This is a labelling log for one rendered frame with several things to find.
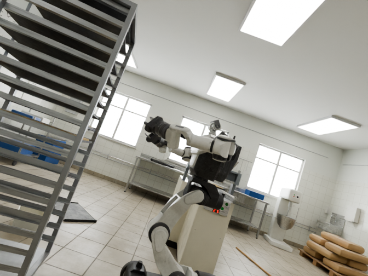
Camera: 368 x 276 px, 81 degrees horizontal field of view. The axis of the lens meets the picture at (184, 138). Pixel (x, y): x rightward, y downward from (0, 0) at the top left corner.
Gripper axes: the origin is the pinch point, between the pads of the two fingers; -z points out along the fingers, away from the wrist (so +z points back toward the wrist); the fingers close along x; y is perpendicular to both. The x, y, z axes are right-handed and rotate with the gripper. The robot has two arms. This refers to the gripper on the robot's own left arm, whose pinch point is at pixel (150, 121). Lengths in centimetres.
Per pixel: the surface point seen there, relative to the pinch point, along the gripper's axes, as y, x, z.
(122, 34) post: 43, 17, -25
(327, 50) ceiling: -71, 258, 2
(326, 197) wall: -540, 372, 31
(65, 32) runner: 53, -7, -42
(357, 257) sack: -443, 218, 136
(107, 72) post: 30.7, -3.5, -19.5
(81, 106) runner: 21.0, -25.0, -20.7
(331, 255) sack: -440, 189, 100
